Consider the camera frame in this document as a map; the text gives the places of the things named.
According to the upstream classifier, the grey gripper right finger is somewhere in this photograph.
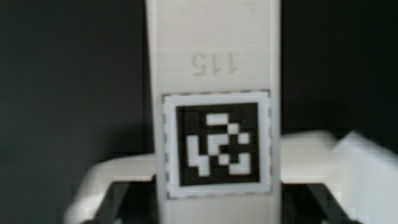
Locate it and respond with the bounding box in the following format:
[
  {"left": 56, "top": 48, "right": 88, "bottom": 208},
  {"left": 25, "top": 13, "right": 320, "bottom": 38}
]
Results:
[{"left": 308, "top": 184, "right": 363, "bottom": 224}]

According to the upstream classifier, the white desk leg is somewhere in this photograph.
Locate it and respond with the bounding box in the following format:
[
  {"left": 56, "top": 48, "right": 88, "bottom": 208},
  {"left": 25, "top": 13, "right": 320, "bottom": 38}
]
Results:
[
  {"left": 64, "top": 154, "right": 157, "bottom": 224},
  {"left": 144, "top": 0, "right": 281, "bottom": 224},
  {"left": 281, "top": 131, "right": 398, "bottom": 224}
]

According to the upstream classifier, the white desk leg front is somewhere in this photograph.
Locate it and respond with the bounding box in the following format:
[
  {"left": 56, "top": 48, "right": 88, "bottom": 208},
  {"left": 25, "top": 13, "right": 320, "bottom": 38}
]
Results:
[{"left": 64, "top": 154, "right": 157, "bottom": 224}]

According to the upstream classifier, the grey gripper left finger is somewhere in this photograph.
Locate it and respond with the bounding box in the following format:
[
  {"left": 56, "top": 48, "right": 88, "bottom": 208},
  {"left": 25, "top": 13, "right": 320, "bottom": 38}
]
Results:
[{"left": 82, "top": 182, "right": 130, "bottom": 224}]

